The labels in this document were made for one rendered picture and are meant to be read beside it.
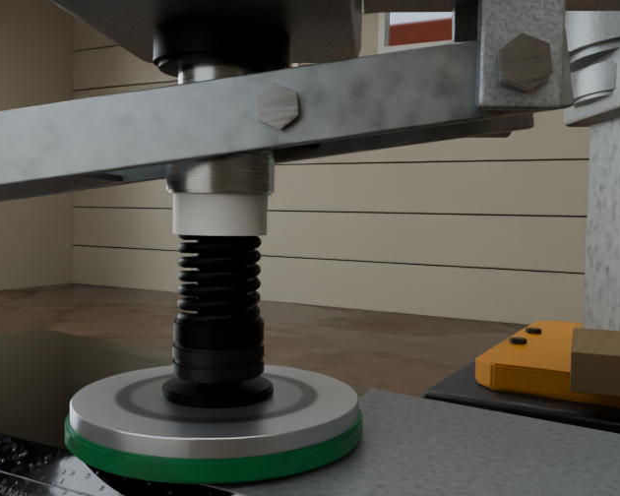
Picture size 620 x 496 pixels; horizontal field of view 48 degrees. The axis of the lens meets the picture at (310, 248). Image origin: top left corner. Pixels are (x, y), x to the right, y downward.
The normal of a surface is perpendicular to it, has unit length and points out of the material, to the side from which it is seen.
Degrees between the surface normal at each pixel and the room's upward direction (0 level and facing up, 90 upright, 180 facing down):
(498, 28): 90
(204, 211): 90
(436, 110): 90
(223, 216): 90
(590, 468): 0
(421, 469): 0
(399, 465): 0
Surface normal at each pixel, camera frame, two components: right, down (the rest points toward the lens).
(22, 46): 0.88, 0.04
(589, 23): -0.95, 0.00
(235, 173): 0.39, 0.06
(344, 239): -0.48, 0.04
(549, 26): -0.09, 0.05
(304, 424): 0.02, -1.00
